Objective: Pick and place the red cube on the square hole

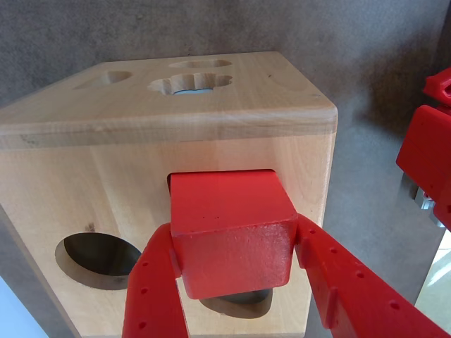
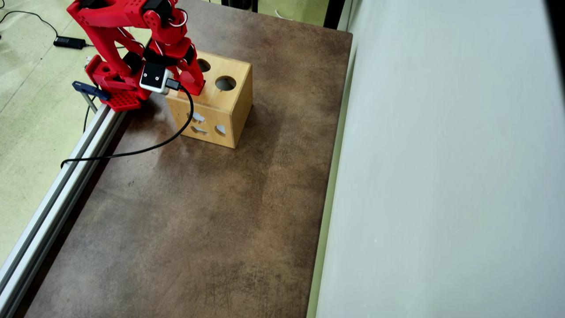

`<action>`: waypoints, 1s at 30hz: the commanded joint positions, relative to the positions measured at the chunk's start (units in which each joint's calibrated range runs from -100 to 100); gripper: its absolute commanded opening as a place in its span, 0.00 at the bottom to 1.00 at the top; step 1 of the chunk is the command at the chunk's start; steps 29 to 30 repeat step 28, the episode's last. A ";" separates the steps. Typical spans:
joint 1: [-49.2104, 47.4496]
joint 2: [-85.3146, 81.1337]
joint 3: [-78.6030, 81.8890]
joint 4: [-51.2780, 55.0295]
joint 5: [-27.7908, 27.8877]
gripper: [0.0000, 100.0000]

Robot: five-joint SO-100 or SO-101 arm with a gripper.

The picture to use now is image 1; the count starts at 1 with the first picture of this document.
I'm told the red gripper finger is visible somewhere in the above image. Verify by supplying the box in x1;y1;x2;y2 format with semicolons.
121;222;191;338
295;214;451;338

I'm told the red cube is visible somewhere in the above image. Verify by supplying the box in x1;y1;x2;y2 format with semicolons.
167;168;299;301

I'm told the wooden shape sorter box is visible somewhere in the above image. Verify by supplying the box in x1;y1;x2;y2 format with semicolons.
0;51;339;338

